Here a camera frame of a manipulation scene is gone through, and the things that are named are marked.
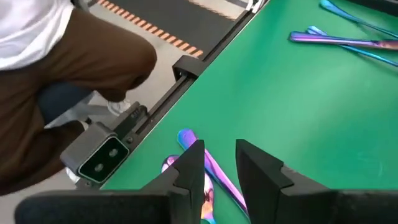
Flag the black striped floor mat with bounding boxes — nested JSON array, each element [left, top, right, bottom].
[[96, 0, 249, 58]]

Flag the blue padded stool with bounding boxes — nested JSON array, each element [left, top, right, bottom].
[[37, 82, 110, 129]]

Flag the black table frame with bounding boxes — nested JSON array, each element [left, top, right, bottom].
[[74, 0, 270, 191]]

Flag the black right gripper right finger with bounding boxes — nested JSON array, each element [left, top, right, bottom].
[[235, 138, 398, 224]]

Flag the grey table-level camera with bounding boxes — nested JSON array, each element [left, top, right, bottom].
[[60, 122, 131, 185]]

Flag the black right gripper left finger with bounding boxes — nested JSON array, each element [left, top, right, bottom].
[[14, 139, 206, 224]]

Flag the iridescent rainbow table knife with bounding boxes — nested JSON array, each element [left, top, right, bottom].
[[177, 128, 250, 218], [289, 30, 398, 50]]

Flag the iridescent rainbow fork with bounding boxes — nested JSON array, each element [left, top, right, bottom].
[[307, 26, 398, 68], [319, 0, 398, 39]]

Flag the iridescent rainbow spoon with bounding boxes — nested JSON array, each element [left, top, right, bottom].
[[160, 154, 218, 224]]

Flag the person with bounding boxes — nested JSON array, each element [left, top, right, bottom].
[[0, 0, 158, 197]]

